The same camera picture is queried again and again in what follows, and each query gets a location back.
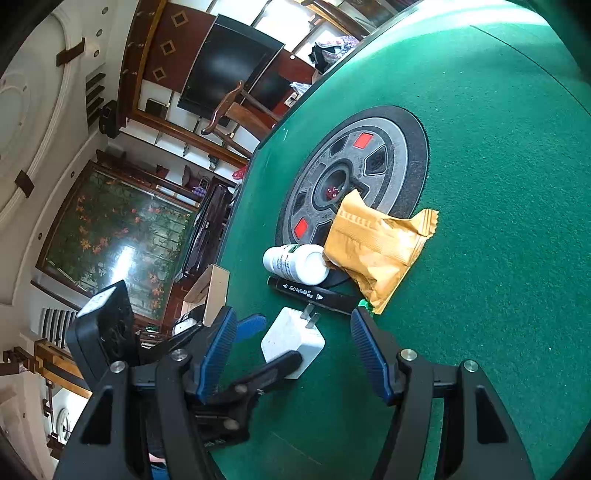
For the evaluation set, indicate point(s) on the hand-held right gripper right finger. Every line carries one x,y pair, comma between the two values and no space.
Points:
369,355

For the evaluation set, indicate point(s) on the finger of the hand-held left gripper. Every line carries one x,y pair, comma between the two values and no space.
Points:
251,326
272,369

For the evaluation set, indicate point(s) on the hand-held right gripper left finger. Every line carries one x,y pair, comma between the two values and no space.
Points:
217,355

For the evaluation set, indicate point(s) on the white square charger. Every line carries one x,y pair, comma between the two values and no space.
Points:
288,337

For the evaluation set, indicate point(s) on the cardboard box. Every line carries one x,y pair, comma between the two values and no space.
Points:
214,286

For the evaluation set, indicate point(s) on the black marker green cap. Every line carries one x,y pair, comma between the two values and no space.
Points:
318,295

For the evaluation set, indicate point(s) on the white bottle green label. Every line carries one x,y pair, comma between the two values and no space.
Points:
295,263

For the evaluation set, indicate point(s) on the framed flower painting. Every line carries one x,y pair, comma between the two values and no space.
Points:
115,230

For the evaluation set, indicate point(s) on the yellow snack packet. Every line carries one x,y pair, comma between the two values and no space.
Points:
374,244

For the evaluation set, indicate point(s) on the red plastic bag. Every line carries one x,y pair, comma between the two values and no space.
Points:
239,173

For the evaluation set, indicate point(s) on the round grey table control panel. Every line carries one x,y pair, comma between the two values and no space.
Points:
383,152

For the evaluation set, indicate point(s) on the wooden chair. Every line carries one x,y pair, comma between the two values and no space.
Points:
240,115

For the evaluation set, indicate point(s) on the white plastic bag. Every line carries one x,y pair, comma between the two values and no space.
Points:
299,87

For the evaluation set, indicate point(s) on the black flat television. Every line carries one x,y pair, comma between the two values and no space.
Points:
226,64

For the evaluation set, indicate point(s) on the pile of clothes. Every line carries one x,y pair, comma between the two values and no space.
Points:
332,50

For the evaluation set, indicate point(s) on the white wall air vent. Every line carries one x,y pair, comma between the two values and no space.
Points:
57,323

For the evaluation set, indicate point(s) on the black wall speaker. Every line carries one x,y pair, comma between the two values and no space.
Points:
108,117

